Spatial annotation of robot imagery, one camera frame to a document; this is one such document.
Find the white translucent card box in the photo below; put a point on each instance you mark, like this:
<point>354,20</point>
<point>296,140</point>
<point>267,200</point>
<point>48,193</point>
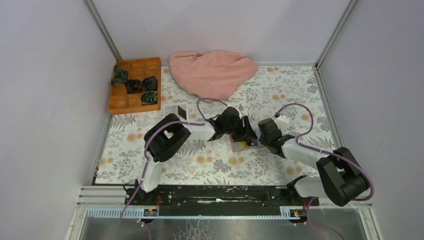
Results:
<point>181,110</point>

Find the floral table mat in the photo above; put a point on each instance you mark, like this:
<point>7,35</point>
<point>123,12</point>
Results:
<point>292,89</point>

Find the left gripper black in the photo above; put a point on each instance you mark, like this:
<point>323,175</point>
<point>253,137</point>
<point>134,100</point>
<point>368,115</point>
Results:
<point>243,132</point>

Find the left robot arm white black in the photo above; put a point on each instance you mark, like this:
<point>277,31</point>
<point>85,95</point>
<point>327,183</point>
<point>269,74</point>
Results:
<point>166,138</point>

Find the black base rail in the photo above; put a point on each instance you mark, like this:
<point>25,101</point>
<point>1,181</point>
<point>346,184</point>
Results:
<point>217,201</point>

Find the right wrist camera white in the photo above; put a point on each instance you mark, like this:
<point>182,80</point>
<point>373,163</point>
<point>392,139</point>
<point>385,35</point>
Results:
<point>282,122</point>

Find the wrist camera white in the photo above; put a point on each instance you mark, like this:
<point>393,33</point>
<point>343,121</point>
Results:
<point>282,122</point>
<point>240,109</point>

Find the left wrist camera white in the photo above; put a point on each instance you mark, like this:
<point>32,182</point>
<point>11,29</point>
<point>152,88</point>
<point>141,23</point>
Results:
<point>240,109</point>

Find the gold credit card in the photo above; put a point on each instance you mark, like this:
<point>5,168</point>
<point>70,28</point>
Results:
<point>240,146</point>

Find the brown leather card holder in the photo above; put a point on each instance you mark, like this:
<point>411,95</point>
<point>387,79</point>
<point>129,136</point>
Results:
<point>249,144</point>

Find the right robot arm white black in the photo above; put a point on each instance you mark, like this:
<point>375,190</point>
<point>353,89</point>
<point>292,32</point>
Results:
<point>340,178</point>

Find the black rolled sock left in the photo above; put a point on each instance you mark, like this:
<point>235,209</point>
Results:
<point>133,86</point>

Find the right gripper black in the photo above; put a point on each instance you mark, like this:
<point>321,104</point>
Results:
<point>262,140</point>

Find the dark patterned rolled sock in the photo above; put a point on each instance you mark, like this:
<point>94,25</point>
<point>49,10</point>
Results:
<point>149,98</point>

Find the black rolled sock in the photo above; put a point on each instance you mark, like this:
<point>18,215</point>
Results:
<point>133,86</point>
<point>149,84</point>

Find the wooden compartment tray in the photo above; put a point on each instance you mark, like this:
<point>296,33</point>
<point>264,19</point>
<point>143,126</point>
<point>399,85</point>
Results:
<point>122,103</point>

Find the black rolled sock right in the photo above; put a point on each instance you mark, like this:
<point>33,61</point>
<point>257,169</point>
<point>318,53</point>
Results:
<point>149,84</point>

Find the green patterned rolled sock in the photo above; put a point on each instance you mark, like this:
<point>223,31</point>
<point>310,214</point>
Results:
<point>120,76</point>

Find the pink cloth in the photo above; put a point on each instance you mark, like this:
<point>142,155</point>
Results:
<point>216,74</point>

